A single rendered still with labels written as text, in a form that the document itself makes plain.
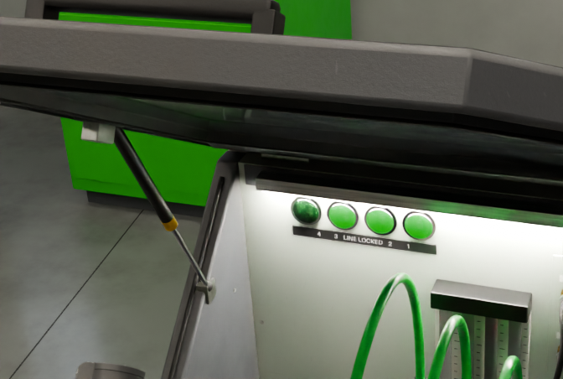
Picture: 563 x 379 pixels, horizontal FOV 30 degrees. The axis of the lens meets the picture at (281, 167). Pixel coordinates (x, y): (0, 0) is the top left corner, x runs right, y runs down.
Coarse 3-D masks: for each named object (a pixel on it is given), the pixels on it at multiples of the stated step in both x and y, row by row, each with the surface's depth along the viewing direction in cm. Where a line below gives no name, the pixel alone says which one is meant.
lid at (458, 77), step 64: (64, 0) 71; (128, 0) 70; (192, 0) 68; (256, 0) 66; (0, 64) 69; (64, 64) 67; (128, 64) 65; (192, 64) 64; (256, 64) 62; (320, 64) 61; (384, 64) 59; (448, 64) 58; (512, 64) 59; (128, 128) 142; (192, 128) 142; (256, 128) 127; (320, 128) 111; (384, 128) 99; (448, 128) 90; (512, 128) 68
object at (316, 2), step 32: (288, 0) 392; (320, 0) 424; (288, 32) 396; (320, 32) 428; (64, 128) 449; (96, 160) 449; (160, 160) 436; (192, 160) 430; (96, 192) 463; (128, 192) 451; (160, 192) 444; (192, 192) 437
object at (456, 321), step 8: (448, 320) 136; (456, 320) 136; (464, 320) 141; (448, 328) 134; (464, 328) 142; (440, 336) 133; (448, 336) 133; (464, 336) 144; (440, 344) 132; (448, 344) 132; (464, 344) 146; (440, 352) 131; (464, 352) 147; (432, 360) 130; (440, 360) 130; (464, 360) 148; (432, 368) 129; (440, 368) 129; (464, 368) 149; (432, 376) 129; (464, 376) 150
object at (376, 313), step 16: (384, 288) 135; (384, 304) 133; (416, 304) 150; (368, 320) 131; (416, 320) 152; (368, 336) 129; (416, 336) 154; (368, 352) 128; (416, 352) 156; (416, 368) 158
